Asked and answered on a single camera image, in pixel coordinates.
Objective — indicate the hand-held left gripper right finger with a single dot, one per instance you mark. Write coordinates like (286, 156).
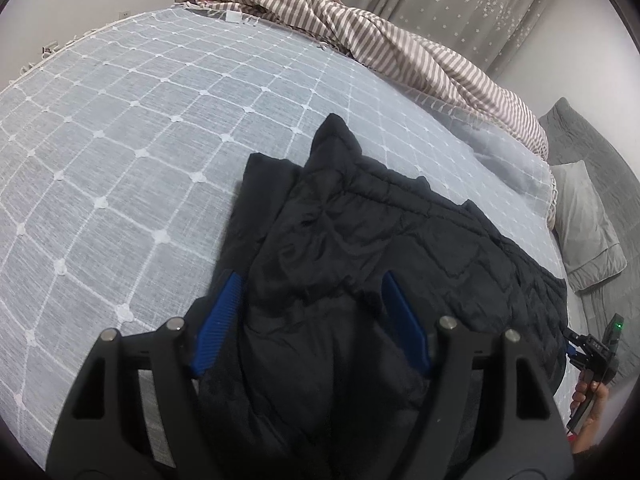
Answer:
(407, 325)

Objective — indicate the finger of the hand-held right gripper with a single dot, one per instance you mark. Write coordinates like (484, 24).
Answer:
(574, 336)
(574, 352)

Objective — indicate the grey checked bedspread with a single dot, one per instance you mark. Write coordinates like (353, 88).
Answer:
(125, 160)

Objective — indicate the striped duvet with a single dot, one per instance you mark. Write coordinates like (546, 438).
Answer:
(400, 55)

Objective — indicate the plain grey pillow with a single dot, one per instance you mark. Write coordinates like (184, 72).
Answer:
(582, 225)

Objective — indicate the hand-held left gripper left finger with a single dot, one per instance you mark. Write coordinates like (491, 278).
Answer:
(220, 320)

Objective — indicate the grey star-print curtain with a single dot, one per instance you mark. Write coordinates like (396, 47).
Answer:
(450, 5)

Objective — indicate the person's right hand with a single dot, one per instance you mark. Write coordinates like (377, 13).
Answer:
(595, 410)

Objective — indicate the black puffer jacket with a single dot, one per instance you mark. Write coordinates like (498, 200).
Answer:
(350, 240)

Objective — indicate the grey quilted pillow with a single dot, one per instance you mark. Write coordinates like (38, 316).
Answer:
(600, 145)

